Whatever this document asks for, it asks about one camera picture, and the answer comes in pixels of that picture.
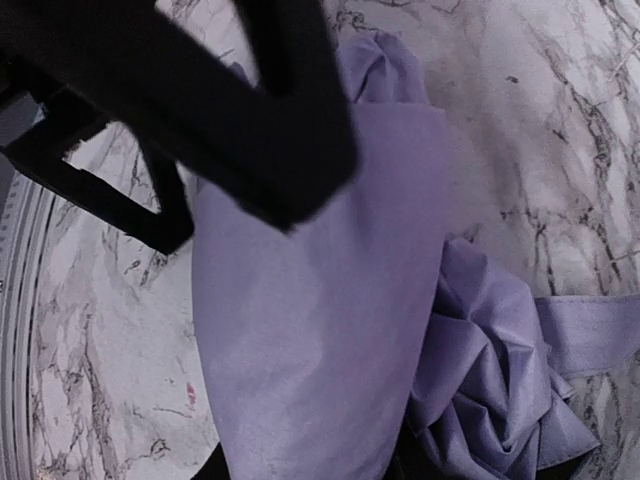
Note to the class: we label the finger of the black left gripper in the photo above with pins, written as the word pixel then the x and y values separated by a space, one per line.
pixel 279 150
pixel 39 152

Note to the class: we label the lavender folding umbrella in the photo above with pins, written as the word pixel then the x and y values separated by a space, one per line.
pixel 368 345

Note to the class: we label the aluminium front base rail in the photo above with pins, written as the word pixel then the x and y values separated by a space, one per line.
pixel 24 225

